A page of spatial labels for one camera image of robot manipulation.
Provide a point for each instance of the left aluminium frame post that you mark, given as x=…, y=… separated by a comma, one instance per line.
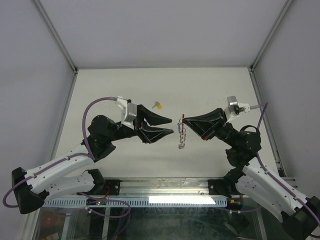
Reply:
x=54, y=34

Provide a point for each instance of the aluminium frame post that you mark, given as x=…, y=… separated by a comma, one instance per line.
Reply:
x=54, y=34
x=272, y=33

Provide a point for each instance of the blue tag key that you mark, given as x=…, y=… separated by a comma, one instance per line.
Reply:
x=179, y=127

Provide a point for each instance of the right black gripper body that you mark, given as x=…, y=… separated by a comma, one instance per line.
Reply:
x=223, y=132

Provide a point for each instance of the yellow tag silver key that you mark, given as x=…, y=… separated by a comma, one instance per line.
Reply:
x=157, y=105

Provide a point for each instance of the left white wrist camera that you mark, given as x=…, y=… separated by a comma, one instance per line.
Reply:
x=128, y=111

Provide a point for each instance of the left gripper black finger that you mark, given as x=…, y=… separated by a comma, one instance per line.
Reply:
x=153, y=119
x=150, y=135

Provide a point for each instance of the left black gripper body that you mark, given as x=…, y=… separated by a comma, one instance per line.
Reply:
x=124, y=132

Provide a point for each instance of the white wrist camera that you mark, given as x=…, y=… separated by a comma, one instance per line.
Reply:
x=235, y=108
x=128, y=111

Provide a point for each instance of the right aluminium frame post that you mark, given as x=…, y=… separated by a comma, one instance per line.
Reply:
x=272, y=33

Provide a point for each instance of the white slotted cable duct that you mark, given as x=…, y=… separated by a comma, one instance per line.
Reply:
x=139, y=202

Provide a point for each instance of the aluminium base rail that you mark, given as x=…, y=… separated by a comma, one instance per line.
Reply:
x=132, y=187

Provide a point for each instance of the red handled keyring holder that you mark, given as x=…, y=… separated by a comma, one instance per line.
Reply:
x=182, y=134

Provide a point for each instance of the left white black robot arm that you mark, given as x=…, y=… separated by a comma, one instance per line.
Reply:
x=34, y=187

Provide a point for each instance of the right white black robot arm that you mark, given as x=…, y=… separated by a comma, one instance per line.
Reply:
x=299, y=214

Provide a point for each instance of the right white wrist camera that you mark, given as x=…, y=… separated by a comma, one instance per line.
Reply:
x=235, y=108

